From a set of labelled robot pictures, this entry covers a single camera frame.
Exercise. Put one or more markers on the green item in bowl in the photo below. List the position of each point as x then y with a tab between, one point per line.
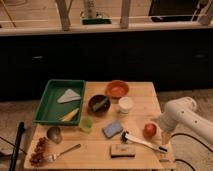
99	104

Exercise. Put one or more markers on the grey folded cloth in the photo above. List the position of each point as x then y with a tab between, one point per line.
68	96

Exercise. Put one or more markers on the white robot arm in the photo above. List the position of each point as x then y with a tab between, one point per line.
183	110

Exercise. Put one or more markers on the orange bowl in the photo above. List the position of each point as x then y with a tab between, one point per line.
117	89

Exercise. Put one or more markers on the brown rectangular block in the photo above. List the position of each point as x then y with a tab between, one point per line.
122	150

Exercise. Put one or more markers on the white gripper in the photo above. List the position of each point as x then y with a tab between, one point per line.
167	125

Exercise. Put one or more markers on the silver metal cup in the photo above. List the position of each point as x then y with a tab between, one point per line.
54	134

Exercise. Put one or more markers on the black pole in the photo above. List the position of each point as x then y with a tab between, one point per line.
16	148

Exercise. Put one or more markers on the red apple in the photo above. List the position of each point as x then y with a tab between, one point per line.
149	130

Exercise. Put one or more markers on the green plastic tray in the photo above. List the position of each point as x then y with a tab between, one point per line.
51	112

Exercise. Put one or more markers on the dark brown bowl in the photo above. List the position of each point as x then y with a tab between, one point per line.
101	111

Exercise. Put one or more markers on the silver fork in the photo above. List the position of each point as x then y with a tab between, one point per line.
53	157

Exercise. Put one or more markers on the green base object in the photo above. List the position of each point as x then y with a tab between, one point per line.
96	21

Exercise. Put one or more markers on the red grape bunch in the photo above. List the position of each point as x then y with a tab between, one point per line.
37	157

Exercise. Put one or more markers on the small green cup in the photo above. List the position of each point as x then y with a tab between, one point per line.
86	124

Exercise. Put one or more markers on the blue sponge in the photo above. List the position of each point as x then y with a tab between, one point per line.
112	129

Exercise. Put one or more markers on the white paper cup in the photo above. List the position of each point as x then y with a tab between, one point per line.
125	105

